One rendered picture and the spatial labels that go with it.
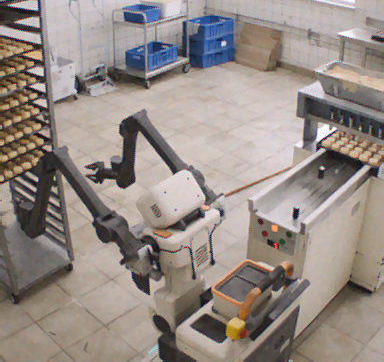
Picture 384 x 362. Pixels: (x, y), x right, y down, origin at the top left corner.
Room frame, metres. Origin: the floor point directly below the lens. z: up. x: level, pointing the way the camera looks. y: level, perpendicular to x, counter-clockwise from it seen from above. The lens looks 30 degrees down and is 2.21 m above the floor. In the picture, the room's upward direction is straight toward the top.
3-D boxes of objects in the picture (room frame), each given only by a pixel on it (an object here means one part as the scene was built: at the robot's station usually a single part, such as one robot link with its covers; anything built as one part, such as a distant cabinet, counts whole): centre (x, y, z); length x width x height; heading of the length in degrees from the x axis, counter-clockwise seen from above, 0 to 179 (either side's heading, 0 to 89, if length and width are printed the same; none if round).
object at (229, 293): (1.47, -0.20, 0.87); 0.23 x 0.15 x 0.11; 140
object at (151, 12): (6.13, 0.58, 0.88); 0.40 x 0.30 x 0.16; 49
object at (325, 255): (2.24, -0.63, 0.45); 0.70 x 0.34 x 0.90; 138
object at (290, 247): (1.97, -0.39, 0.77); 0.24 x 0.04 x 0.14; 48
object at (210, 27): (6.93, -0.24, 0.50); 0.60 x 0.40 x 0.20; 138
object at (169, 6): (6.44, 0.36, 0.90); 0.44 x 0.36 x 0.20; 54
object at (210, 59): (6.93, -0.24, 0.10); 0.60 x 0.40 x 0.20; 133
